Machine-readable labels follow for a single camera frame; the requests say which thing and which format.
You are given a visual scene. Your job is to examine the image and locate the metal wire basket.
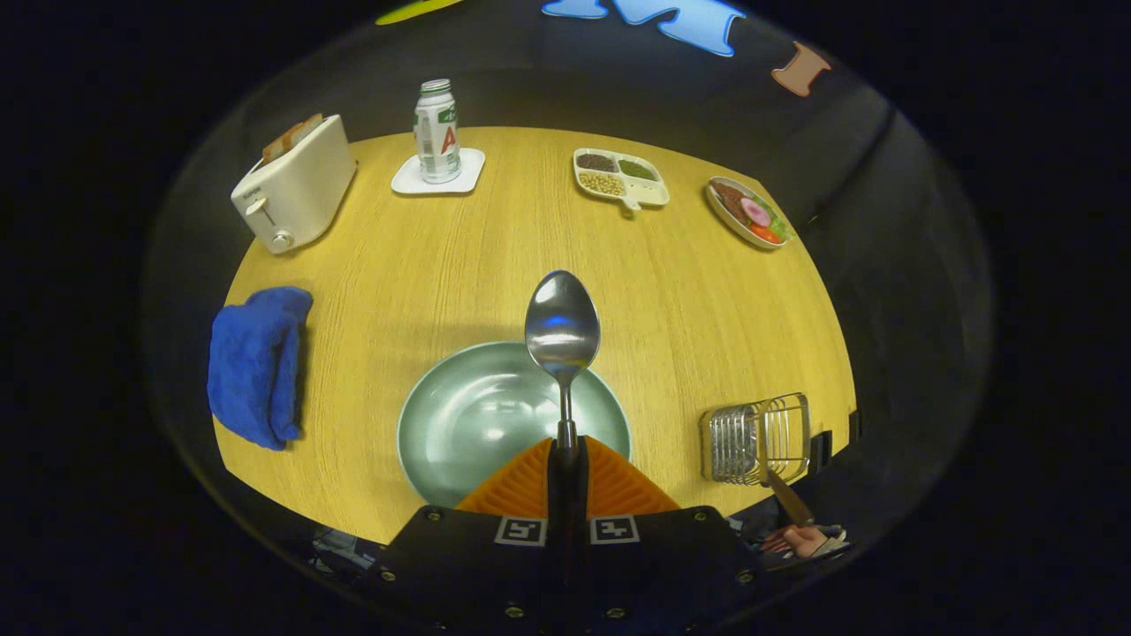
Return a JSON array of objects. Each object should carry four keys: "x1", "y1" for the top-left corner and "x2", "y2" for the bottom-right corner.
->
[{"x1": 700, "y1": 393, "x2": 812, "y2": 487}]

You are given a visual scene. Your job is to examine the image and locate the blue cloth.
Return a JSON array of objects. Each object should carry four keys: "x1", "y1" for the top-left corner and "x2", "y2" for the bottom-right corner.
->
[{"x1": 207, "y1": 286, "x2": 314, "y2": 451}]

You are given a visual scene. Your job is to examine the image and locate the white labelled plastic bottle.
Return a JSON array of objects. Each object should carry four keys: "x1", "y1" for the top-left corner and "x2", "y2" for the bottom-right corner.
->
[{"x1": 414, "y1": 79, "x2": 462, "y2": 185}]

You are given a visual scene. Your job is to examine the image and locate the toast slices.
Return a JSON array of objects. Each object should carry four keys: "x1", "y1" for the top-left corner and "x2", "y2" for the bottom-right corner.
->
[{"x1": 262, "y1": 113, "x2": 324, "y2": 164}]

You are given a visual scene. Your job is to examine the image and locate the white plate with food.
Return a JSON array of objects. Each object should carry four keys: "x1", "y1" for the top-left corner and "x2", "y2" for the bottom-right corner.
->
[{"x1": 705, "y1": 177, "x2": 793, "y2": 251}]

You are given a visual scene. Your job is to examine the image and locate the pale green plate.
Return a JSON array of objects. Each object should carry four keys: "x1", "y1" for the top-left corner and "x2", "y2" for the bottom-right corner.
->
[{"x1": 397, "y1": 341, "x2": 634, "y2": 509}]

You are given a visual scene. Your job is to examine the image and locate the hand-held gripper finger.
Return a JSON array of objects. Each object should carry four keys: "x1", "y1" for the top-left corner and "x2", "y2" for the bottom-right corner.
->
[
  {"x1": 568, "y1": 435, "x2": 763, "y2": 619},
  {"x1": 376, "y1": 437, "x2": 569, "y2": 619}
]

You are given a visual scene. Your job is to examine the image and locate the metal spoon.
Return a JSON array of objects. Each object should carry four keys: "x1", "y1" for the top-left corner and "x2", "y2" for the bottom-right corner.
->
[{"x1": 524, "y1": 270, "x2": 602, "y2": 460}]

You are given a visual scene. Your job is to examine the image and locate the white square coaster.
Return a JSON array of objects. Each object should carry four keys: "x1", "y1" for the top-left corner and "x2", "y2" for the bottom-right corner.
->
[{"x1": 391, "y1": 148, "x2": 486, "y2": 195}]

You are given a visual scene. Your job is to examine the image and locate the white toaster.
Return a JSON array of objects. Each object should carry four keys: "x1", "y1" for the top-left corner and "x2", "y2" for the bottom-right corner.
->
[{"x1": 231, "y1": 114, "x2": 358, "y2": 255}]

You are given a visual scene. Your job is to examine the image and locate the metal fork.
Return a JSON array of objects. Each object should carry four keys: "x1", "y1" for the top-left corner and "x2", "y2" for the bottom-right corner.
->
[{"x1": 755, "y1": 402, "x2": 818, "y2": 529}]

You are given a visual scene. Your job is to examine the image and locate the white divided dish with grains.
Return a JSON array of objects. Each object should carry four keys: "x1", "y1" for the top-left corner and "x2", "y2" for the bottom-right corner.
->
[{"x1": 573, "y1": 148, "x2": 670, "y2": 213}]

